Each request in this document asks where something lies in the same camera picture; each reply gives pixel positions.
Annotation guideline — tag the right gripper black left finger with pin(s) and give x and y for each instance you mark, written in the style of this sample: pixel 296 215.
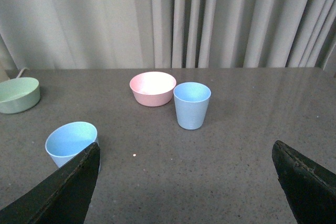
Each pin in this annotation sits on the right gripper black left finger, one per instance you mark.
pixel 63 197

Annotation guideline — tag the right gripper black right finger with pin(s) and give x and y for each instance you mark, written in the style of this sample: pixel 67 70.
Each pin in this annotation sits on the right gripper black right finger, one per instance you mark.
pixel 308 186

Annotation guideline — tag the blue cup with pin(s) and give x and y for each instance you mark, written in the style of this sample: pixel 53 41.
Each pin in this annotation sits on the blue cup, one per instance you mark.
pixel 191 102
pixel 67 141

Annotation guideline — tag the green bowl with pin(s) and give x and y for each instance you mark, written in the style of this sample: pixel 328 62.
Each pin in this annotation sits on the green bowl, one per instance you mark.
pixel 19 94

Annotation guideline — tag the pink bowl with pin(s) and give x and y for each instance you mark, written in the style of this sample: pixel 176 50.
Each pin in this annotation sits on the pink bowl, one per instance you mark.
pixel 153 88

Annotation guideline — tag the grey curtain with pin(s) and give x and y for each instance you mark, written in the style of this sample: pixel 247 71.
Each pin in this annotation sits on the grey curtain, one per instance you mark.
pixel 103 34

